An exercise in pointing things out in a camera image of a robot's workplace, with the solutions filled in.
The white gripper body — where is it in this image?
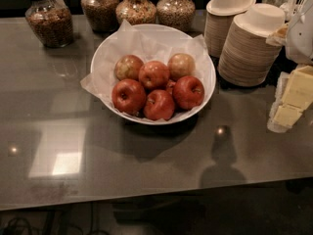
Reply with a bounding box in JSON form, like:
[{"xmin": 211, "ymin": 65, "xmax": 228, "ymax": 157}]
[{"xmin": 285, "ymin": 0, "xmax": 313, "ymax": 65}]

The yellowish apple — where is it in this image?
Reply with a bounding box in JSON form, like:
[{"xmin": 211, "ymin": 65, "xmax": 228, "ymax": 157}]
[
  {"xmin": 114, "ymin": 55, "xmax": 144, "ymax": 80},
  {"xmin": 167, "ymin": 53, "xmax": 196, "ymax": 81}
]

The yellowish apple back right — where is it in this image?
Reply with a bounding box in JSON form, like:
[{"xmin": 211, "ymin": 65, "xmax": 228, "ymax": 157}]
[{"xmin": 167, "ymin": 53, "xmax": 196, "ymax": 81}]

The small hidden red apple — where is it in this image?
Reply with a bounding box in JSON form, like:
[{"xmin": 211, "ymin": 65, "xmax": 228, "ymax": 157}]
[{"xmin": 165, "ymin": 79, "xmax": 176, "ymax": 94}]

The glass jar of granola left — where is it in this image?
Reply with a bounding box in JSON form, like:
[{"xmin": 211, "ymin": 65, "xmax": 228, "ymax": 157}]
[{"xmin": 25, "ymin": 0, "xmax": 73, "ymax": 48}]

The glass jar of cereal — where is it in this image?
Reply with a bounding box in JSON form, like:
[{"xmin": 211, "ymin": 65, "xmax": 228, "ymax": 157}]
[
  {"xmin": 156, "ymin": 0, "xmax": 196, "ymax": 31},
  {"xmin": 80, "ymin": 0, "xmax": 119, "ymax": 32},
  {"xmin": 115, "ymin": 0, "xmax": 157, "ymax": 25}
]

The stack of paper bowls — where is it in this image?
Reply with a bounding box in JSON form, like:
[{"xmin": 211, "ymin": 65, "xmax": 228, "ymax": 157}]
[
  {"xmin": 217, "ymin": 3, "xmax": 285, "ymax": 87},
  {"xmin": 204, "ymin": 0, "xmax": 256, "ymax": 58}
]

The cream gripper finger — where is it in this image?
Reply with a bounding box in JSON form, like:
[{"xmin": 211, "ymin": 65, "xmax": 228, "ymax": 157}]
[
  {"xmin": 266, "ymin": 23, "xmax": 289, "ymax": 47},
  {"xmin": 267, "ymin": 65, "xmax": 313, "ymax": 133}
]

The front stack of paper bowls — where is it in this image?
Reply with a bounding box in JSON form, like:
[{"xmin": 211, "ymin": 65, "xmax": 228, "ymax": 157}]
[{"xmin": 217, "ymin": 3, "xmax": 285, "ymax": 87}]

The yellowish apple back left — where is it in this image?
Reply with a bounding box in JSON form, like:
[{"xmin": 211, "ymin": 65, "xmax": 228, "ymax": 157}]
[{"xmin": 114, "ymin": 55, "xmax": 144, "ymax": 80}]

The back stack of paper bowls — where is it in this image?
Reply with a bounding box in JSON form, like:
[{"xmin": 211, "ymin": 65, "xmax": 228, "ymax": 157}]
[{"xmin": 204, "ymin": 0, "xmax": 256, "ymax": 58}]

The white paper liner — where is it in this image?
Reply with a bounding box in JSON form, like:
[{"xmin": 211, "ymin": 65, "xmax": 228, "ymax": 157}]
[{"xmin": 79, "ymin": 19, "xmax": 215, "ymax": 123}]

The white bowl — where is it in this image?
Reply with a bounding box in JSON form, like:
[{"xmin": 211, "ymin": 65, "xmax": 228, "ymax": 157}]
[{"xmin": 89, "ymin": 23, "xmax": 217, "ymax": 126}]

